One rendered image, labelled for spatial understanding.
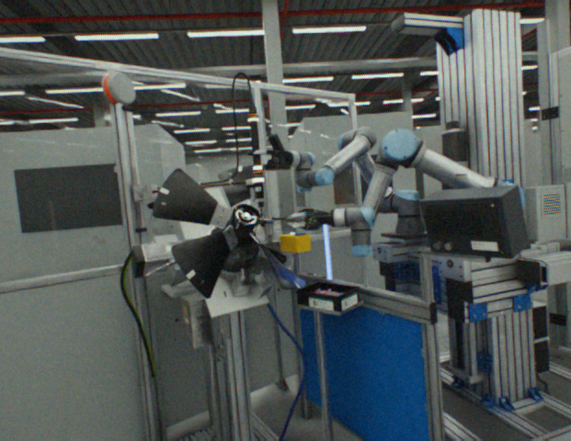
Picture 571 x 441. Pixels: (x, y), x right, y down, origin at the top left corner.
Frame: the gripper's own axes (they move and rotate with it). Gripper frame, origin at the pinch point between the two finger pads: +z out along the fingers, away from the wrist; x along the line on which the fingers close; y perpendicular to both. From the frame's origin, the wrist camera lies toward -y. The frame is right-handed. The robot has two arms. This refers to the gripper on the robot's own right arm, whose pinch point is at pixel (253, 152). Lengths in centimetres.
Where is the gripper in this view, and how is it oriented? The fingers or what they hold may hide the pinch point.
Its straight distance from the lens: 151.3
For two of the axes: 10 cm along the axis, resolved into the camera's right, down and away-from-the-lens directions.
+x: -6.8, 0.1, 7.3
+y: 0.8, 10.0, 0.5
